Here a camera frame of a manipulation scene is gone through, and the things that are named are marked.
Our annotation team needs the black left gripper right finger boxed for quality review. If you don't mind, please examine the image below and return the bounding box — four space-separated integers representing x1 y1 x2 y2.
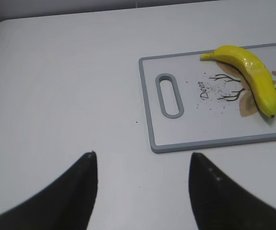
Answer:
188 152 276 230

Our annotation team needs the yellow plastic banana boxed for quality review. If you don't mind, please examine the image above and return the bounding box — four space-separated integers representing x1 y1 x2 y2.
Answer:
200 46 276 118

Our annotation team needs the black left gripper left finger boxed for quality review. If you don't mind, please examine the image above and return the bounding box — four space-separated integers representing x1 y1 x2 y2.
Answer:
0 151 97 230

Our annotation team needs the white grey-rimmed cutting board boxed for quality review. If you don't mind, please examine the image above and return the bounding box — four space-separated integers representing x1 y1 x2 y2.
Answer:
139 43 276 153

